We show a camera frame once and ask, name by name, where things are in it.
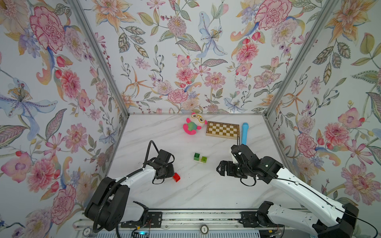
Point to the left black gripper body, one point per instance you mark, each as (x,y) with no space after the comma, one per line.
(168,171)

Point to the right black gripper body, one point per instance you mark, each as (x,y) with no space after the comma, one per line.
(241,172)

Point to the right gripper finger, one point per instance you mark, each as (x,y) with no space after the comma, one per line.
(225,164)
(221,170)

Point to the red lego brick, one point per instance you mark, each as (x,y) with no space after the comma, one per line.
(176,177)

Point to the dark green lego cube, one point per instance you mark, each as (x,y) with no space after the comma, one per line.
(196,157)

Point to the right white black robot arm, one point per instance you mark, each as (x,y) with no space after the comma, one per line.
(325,218)

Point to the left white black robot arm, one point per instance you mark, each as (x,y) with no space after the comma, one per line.
(110,205)

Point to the wooden chessboard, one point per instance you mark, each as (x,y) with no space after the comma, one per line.
(223,130)

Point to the blue cylindrical stick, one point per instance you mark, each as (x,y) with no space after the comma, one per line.
(245,128)

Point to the pink green plush toy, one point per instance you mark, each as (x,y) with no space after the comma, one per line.
(194,123)

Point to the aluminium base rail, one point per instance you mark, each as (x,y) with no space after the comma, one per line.
(197,223)

